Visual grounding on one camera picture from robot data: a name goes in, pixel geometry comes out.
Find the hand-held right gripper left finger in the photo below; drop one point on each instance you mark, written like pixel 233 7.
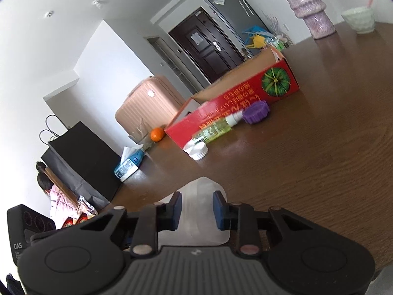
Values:
pixel 173 212

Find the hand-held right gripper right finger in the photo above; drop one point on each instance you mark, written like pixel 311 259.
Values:
pixel 220 212

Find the white round lid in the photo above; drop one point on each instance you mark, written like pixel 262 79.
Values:
pixel 196 150

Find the green spray bottle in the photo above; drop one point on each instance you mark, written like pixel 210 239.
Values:
pixel 215 129

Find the purple round lid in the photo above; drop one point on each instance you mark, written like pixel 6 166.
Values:
pixel 256 113

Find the red cardboard box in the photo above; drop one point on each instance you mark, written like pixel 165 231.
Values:
pixel 245 96

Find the pink jacket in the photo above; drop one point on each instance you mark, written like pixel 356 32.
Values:
pixel 61 206

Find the orange snack packet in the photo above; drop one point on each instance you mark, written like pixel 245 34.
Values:
pixel 69 222
pixel 82 220

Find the dark cloth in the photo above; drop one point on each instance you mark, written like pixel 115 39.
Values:
pixel 43 176

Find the brown paper bag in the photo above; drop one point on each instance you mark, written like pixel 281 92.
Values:
pixel 60 185

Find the blue tissue box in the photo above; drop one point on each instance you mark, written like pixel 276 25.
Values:
pixel 129 166

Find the silver snack packet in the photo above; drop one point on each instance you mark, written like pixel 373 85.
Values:
pixel 87 206

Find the orange fruit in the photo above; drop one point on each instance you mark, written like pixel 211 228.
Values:
pixel 157 135

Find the clear glass cup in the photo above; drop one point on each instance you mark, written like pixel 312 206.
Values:
pixel 139 135

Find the black paper bag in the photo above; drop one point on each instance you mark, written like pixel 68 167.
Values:
pixel 83 159

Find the pink suitcase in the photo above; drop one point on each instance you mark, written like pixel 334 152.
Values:
pixel 147 101

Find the interior doorway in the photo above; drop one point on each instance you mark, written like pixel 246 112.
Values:
pixel 172 64

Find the blue yellow hangers pile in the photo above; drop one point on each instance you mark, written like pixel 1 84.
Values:
pixel 256 41

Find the dark brown entrance door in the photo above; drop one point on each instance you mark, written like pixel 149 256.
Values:
pixel 196 37

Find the white plastic rack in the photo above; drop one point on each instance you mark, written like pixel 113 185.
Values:
pixel 276 33

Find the grey refrigerator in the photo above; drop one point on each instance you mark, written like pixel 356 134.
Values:
pixel 236 18

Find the white smoke detector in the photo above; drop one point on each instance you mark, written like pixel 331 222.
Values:
pixel 48 13

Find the purple textured vase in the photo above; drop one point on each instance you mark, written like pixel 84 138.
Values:
pixel 310 9

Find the white ceiling lamp socket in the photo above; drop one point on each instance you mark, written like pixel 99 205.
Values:
pixel 97 3

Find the pale green bowl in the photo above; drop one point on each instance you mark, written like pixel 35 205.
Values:
pixel 359 20

